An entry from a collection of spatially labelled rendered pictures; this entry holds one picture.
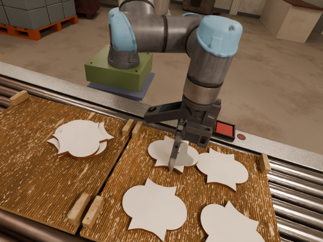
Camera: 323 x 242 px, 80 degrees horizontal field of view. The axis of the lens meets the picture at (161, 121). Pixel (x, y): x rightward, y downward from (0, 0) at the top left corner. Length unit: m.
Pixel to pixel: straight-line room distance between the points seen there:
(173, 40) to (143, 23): 0.07
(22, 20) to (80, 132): 3.78
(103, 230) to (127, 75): 0.65
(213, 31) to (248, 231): 0.41
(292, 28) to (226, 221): 6.80
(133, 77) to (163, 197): 0.58
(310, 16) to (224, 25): 6.84
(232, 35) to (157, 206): 0.37
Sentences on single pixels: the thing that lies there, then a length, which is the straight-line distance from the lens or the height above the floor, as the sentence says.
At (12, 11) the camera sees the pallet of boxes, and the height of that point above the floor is 0.41.
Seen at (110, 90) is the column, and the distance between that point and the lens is 0.94.
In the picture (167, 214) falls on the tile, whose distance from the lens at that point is 0.46.
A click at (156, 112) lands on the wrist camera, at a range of 0.45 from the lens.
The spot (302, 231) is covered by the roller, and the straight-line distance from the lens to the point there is 0.62.
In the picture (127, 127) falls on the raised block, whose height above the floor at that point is 0.96.
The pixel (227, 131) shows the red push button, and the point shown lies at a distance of 0.72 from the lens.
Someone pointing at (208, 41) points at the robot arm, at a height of 1.27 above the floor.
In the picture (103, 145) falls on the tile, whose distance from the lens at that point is 0.55.
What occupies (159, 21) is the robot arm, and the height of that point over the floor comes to 1.27.
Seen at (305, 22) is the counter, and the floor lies 0.51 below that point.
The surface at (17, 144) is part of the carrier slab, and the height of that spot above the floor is 0.94.
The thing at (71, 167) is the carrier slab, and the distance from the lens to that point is 0.55.
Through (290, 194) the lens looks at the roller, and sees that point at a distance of 0.67.
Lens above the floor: 1.37
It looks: 40 degrees down
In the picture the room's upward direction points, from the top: 9 degrees clockwise
